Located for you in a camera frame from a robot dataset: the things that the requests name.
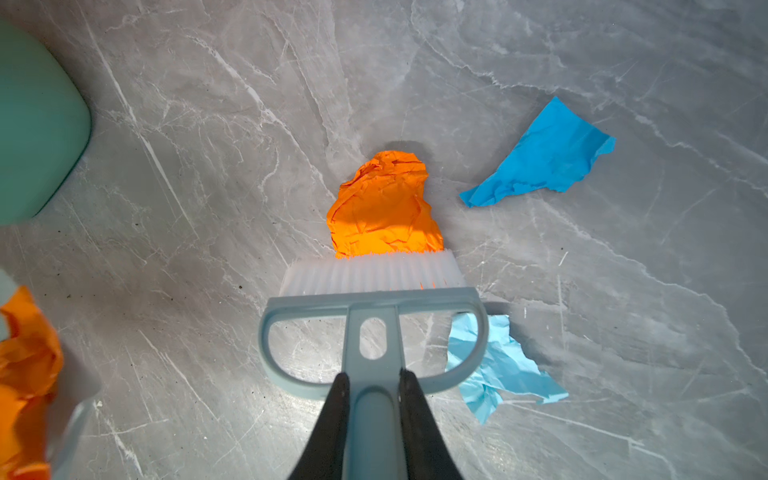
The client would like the blue paper scrap far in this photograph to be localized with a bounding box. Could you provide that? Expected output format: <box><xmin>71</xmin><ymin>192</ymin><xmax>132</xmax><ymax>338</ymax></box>
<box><xmin>459</xmin><ymin>97</ymin><xmax>616</xmax><ymax>208</ymax></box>

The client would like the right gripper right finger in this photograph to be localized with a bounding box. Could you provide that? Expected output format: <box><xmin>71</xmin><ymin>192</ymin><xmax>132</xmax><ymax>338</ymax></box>
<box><xmin>400</xmin><ymin>369</ymin><xmax>463</xmax><ymax>480</ymax></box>

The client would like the orange crumpled paper far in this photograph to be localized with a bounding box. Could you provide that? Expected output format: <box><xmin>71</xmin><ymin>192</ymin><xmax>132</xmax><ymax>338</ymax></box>
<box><xmin>326</xmin><ymin>151</ymin><xmax>444</xmax><ymax>258</ymax></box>

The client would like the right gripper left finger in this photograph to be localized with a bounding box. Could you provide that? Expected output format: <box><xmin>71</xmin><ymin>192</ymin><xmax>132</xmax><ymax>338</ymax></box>
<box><xmin>289</xmin><ymin>373</ymin><xmax>350</xmax><ymax>480</ymax></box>

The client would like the orange crumpled paper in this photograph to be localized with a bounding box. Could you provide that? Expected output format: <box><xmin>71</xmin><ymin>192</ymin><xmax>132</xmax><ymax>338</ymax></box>
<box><xmin>1</xmin><ymin>286</ymin><xmax>64</xmax><ymax>479</ymax></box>
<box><xmin>326</xmin><ymin>151</ymin><xmax>444</xmax><ymax>258</ymax></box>

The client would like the green trash bin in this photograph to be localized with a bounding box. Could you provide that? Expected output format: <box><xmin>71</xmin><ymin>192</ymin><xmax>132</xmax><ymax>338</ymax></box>
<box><xmin>1</xmin><ymin>20</ymin><xmax>92</xmax><ymax>226</ymax></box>

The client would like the orange crumpled paper near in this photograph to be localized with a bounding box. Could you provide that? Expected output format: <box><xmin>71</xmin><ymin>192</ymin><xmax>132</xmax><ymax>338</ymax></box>
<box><xmin>1</xmin><ymin>286</ymin><xmax>64</xmax><ymax>479</ymax></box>

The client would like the teal dustpan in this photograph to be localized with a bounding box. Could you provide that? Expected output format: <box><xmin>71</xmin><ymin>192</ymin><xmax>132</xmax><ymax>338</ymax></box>
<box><xmin>1</xmin><ymin>272</ymin><xmax>100</xmax><ymax>479</ymax></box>

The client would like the light blue paper scrap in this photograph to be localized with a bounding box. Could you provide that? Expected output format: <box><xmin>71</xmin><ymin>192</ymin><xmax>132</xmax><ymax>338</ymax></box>
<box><xmin>446</xmin><ymin>313</ymin><xmax>569</xmax><ymax>424</ymax></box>

